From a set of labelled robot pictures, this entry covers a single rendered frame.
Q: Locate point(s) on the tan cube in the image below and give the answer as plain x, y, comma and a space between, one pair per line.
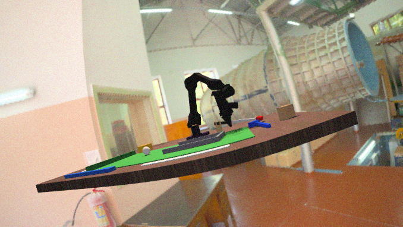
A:
286, 112

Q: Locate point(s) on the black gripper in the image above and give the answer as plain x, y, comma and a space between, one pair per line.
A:
225, 112

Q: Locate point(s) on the green putting mat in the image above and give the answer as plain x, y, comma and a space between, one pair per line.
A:
231, 137

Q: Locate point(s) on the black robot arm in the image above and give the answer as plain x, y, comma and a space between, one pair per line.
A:
223, 91

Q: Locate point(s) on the white golf ball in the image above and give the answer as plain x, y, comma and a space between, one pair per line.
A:
146, 150

